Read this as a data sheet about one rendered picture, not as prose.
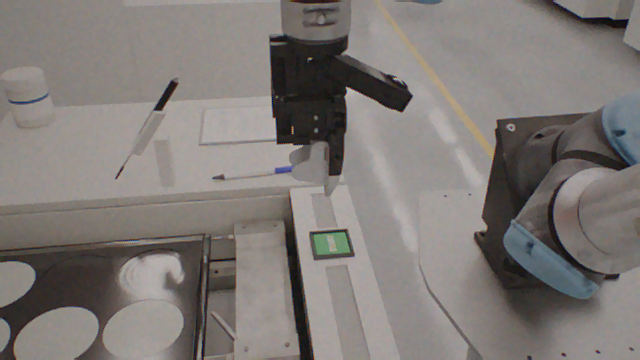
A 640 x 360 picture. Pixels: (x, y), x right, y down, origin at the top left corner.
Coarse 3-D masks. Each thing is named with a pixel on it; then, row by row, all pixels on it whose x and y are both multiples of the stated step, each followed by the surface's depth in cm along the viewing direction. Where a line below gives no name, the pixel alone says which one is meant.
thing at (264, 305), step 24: (240, 264) 86; (264, 264) 86; (240, 288) 82; (264, 288) 82; (288, 288) 82; (240, 312) 78; (264, 312) 78; (288, 312) 78; (240, 336) 74; (264, 336) 74
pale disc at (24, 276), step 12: (0, 264) 83; (12, 264) 83; (24, 264) 83; (0, 276) 81; (12, 276) 81; (24, 276) 81; (0, 288) 79; (12, 288) 79; (24, 288) 79; (0, 300) 77; (12, 300) 77
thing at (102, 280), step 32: (0, 256) 85; (32, 256) 85; (64, 256) 85; (96, 256) 85; (128, 256) 85; (160, 256) 85; (192, 256) 85; (32, 288) 79; (64, 288) 79; (96, 288) 79; (128, 288) 79; (160, 288) 79; (192, 288) 79; (192, 320) 74; (96, 352) 70; (160, 352) 70
